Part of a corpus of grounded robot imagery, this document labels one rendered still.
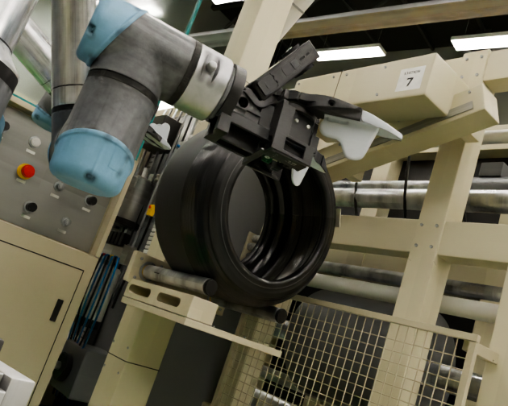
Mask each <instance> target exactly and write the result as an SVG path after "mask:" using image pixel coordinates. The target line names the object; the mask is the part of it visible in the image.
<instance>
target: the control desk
mask: <svg viewBox="0 0 508 406"><path fill-rule="evenodd" d="M34 110H35V107H34V106H32V105H30V104H28V103H26V102H24V101H23V100H21V99H19V98H17V97H15V96H13V95H12V96H11V98H10V101H9V103H8V105H7V107H6V109H5V111H4V113H3V116H4V118H5V127H4V130H3V132H2V141H1V142H0V338H1V339H2V340H4V344H3V346H2V349H1V351H0V361H1V362H3V363H5V364H6V365H7V366H9V367H11V368H13V369H15V370H16V371H18V372H19V373H21V374H22V375H25V376H26V377H28V378H29V379H31V380H33V381H34V382H35V386H34V388H33V390H32V393H31V396H30V398H29V401H28V402H27V406H39V405H40V401H41V400H42V397H43V395H44V392H45V390H46V387H47V385H48V382H49V380H50V378H51V375H52V372H53V370H54V368H55V365H56V362H57V360H58V358H59V356H60V352H61V350H62V348H63V346H64V343H65V340H66V338H67V336H68V334H69V331H70V328H71V326H72V324H73V321H74V318H75V316H76V314H77V310H78V309H79V306H80V304H81V301H82V299H83V296H84V295H85V291H86V289H87V287H88V284H89V282H90V279H91V277H92V275H93V273H94V269H95V267H96V265H97V262H98V258H100V256H101V253H102V250H103V248H104V246H105V244H106V240H107V239H108V236H109V234H110V231H111V228H112V226H113V224H114V222H115V219H116V216H117V214H118V212H119V209H120V206H121V204H122V202H123V198H124V197H125V194H126V192H127V189H128V187H129V184H130V183H131V179H132V177H133V175H134V172H135V170H136V167H137V165H138V161H136V160H135V164H134V168H133V170H132V173H131V175H130V176H129V177H128V178H127V179H126V181H125V184H124V186H123V188H122V190H121V192H120V193H119V194H118V195H117V196H115V197H100V196H97V195H93V194H91V193H87V192H84V191H82V190H80V189H78V188H74V187H73V186H71V185H68V184H65V183H63V182H62V181H60V180H59V179H57V178H56V177H55V176H54V175H53V174H52V173H51V171H50V169H49V162H48V147H49V144H50V142H51V141H52V132H49V131H47V130H45V129H43V128H42V127H40V126H38V125H37V124H36V123H35V122H34V121H33V120H32V117H31V115H32V113H33V111H34Z"/></svg>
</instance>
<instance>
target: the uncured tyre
mask: <svg viewBox="0 0 508 406"><path fill-rule="evenodd" d="M205 132H206V129H205V130H202V131H200V132H198V133H197V134H196V135H194V136H193V137H192V138H190V139H188V140H187V141H186V142H185V143H183V144H182V145H181V146H180V147H179V148H178V149H177V151H176V152H175V153H174V155H173V156H172V158H171V159H170V161H169V162H168V164H167V165H166V167H165V169H164V172H163V174H162V176H161V178H160V183H159V185H158V189H157V192H156V201H155V226H156V235H157V238H158V242H159V244H160V248H161V251H162V253H163V255H164V257H165V259H166V261H167V263H168V264H169V266H170V267H171V268H172V270H174V271H181V272H184V273H189V274H192V275H196V276H202V277H206V278H210V279H213V280H215V281H216V282H217V285H218V289H217V291H216V293H215V294H214V295H212V296H209V297H212V298H215V299H219V300H224V301H227V302H230V303H233V304H237V305H242V306H245V307H253V308H259V307H265V306H271V305H277V304H280V303H282V302H284V301H287V300H289V299H290V298H292V297H294V296H296V295H297V294H298V293H299V292H300V291H301V290H303V289H304V288H305V287H306V286H307V285H308V283H309V282H310V281H312V279H313V278H314V276H315V275H316V274H317V272H318V270H319V268H320V267H321V266H322V264H323V262H324V260H325V258H326V257H327V253H328V251H329V249H330V246H331V242H332V239H333V235H334V231H335V218H336V205H335V192H334V188H333V184H332V181H331V177H330V174H329V172H328V171H327V172H326V173H323V172H320V171H319V170H317V169H315V168H312V167H309V168H308V170H307V172H306V174H305V175H304V177H303V179H302V182H301V184H300V185H299V186H296V185H294V184H293V182H292V180H291V175H292V169H290V170H289V169H288V168H285V167H283V169H282V172H281V178H280V180H279V181H277V180H274V179H273V178H271V177H269V176H266V175H264V174H262V173H261V172H258V171H256V170H254V169H252V170H253V171H254V173H255V174H256V175H257V177H258V179H259V181H260V184H261V187H262V189H263V192H264V201H265V217H264V225H263V229H262V231H261V234H260V237H259V239H258V241H257V243H256V245H255V246H254V248H253V249H252V251H251V252H250V253H249V254H248V255H247V256H246V257H245V258H244V259H243V260H241V261H240V259H239V257H238V255H237V254H236V252H235V249H234V247H233V245H232V242H231V236H230V232H229V225H228V209H229V203H230V198H231V193H232V189H233V188H234V185H235V182H236V180H237V178H238V176H239V174H240V173H241V172H242V170H243V169H244V167H245V166H246V165H244V164H242V162H243V159H244V158H243V157H242V156H240V155H237V154H236V153H234V152H232V151H229V150H227V149H226V148H224V147H221V146H219V145H218V144H216V143H212V142H211V141H209V140H207V139H204V138H203V137H204V134H205ZM205 296H207V295H205Z"/></svg>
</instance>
